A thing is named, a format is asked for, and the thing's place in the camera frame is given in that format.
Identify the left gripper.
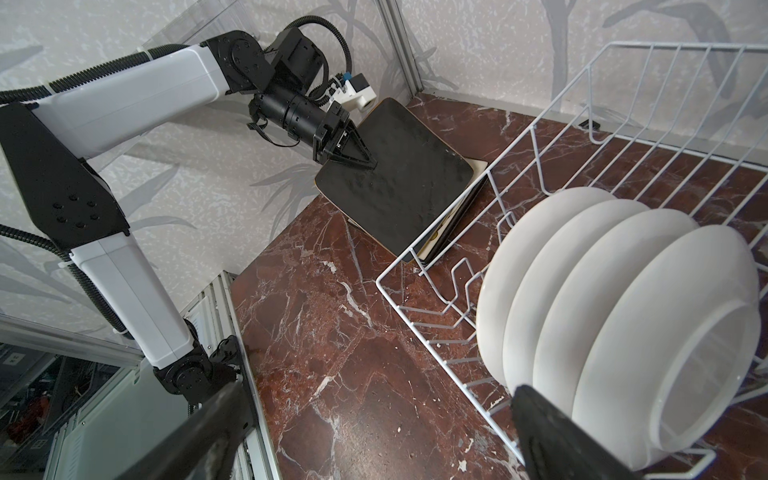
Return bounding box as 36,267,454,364
249,89,378,170

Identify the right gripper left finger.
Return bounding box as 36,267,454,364
119,381,255,479

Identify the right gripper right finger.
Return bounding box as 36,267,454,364
511,385,639,480

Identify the black square plate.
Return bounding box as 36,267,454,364
413,158,489,263
315,98,474,255

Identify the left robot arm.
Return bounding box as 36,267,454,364
1,22,377,406

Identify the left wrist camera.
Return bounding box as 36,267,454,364
330,73,377,112

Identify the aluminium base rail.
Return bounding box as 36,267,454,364
43,272,280,479

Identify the white wire dish rack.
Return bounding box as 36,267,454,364
376,41,767,479

